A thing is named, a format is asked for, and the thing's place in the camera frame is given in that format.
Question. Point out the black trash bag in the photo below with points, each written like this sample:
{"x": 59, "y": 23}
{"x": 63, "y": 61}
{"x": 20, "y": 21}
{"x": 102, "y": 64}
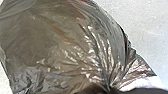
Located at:
{"x": 63, "y": 46}

